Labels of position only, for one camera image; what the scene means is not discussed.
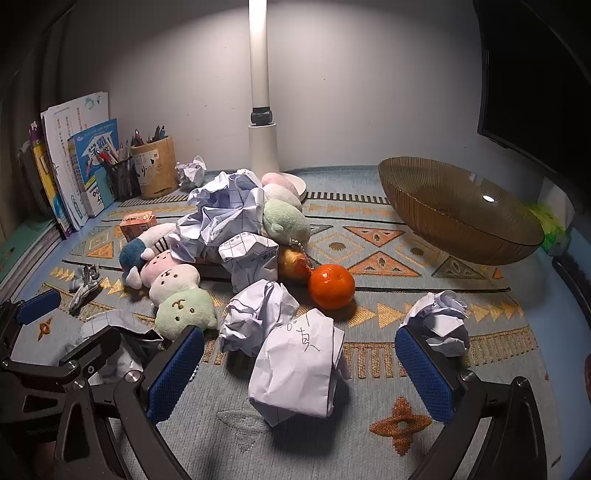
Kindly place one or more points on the black monitor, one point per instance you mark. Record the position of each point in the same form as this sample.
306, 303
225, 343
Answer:
531, 69

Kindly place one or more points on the dark curtain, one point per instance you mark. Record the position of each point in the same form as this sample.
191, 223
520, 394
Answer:
27, 69

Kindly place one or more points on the yellow book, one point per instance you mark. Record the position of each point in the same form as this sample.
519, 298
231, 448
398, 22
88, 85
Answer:
44, 170

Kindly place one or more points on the green folder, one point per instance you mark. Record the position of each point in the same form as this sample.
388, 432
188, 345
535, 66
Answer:
23, 244

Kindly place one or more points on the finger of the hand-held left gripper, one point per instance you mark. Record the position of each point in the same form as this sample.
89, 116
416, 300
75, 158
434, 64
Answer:
39, 307
92, 346

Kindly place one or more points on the green tissue pack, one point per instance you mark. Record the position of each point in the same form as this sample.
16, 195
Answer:
551, 226

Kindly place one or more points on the white desk lamp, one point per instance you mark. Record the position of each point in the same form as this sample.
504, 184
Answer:
263, 147

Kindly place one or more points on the wooden pen holder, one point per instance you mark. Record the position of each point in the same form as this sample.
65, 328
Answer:
157, 175

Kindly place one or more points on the three-ball plush toy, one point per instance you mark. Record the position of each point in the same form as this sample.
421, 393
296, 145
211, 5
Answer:
178, 295
281, 217

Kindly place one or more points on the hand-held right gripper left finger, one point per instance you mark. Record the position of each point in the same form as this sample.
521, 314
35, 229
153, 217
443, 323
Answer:
178, 374

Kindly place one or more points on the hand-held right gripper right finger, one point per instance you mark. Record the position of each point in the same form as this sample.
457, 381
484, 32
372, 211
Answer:
425, 374

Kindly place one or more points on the checked paper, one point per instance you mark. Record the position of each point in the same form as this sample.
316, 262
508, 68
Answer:
231, 217

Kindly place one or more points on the orange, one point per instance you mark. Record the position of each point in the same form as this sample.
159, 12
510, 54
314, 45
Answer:
331, 287

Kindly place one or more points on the white cat plush toy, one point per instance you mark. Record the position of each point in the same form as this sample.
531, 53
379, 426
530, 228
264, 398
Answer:
134, 256

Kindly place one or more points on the stack of books and papers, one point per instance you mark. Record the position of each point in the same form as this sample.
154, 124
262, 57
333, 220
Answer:
69, 124

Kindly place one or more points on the bundle of coloured pencils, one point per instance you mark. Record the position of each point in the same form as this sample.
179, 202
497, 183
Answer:
111, 159

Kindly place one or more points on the white paper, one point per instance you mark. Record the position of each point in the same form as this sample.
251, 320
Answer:
205, 196

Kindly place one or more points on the paper with handwriting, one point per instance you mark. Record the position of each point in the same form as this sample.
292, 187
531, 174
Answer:
295, 374

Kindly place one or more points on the bundle of dark pens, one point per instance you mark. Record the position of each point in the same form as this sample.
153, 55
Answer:
159, 134

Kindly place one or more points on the pink card packet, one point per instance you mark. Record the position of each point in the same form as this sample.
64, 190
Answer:
136, 225

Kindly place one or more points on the black mesh pen holder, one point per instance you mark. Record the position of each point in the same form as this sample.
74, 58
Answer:
122, 182

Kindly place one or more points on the blue workbook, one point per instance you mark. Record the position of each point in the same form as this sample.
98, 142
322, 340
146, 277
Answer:
92, 157

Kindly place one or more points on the grey paper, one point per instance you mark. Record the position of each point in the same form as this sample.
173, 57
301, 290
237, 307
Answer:
108, 318

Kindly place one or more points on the small white crumpled paper ball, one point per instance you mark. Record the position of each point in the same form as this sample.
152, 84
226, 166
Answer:
191, 171

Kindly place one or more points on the brown ribbed glass bowl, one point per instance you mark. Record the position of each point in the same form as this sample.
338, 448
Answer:
461, 221

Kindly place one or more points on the orange snack packet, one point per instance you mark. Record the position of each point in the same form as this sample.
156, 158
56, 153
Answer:
293, 263

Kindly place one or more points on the patterned woven table mat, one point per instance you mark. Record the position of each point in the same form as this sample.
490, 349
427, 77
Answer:
323, 443

